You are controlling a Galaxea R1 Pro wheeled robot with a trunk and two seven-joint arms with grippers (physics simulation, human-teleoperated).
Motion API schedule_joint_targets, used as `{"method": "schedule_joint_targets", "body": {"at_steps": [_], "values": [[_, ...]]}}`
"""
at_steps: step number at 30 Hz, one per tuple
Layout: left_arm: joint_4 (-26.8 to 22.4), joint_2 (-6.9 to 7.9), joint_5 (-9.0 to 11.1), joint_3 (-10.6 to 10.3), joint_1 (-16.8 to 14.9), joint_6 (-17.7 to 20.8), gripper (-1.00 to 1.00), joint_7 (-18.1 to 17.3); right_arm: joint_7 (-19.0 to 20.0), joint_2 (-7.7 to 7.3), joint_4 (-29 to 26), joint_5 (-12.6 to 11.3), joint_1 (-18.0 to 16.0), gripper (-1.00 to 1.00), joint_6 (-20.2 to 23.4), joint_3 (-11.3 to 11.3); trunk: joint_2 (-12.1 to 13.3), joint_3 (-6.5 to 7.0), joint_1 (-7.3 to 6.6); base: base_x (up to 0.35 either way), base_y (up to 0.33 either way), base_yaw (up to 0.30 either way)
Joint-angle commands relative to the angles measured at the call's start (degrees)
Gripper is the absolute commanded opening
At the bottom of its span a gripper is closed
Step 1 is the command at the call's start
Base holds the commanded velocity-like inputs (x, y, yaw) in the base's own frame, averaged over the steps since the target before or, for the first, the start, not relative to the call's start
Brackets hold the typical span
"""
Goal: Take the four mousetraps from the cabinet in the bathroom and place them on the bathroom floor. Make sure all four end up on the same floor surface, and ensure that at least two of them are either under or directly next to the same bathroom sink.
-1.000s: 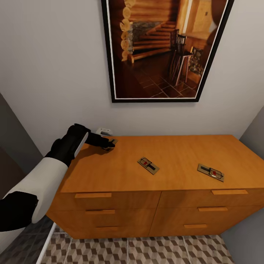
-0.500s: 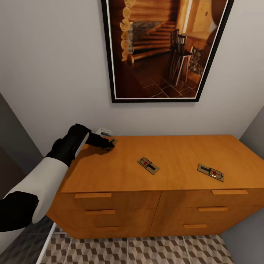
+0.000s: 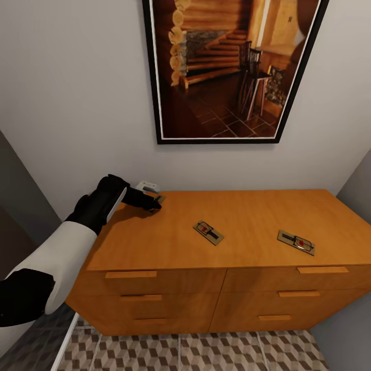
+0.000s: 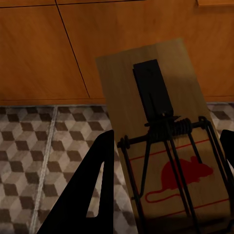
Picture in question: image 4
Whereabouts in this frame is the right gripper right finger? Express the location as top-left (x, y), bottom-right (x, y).
top-left (220, 130), bottom-right (234, 169)

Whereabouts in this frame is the mousetrap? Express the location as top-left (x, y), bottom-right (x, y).
top-left (95, 38), bottom-right (234, 234)

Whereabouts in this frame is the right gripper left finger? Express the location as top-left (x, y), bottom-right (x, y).
top-left (37, 129), bottom-right (115, 234)

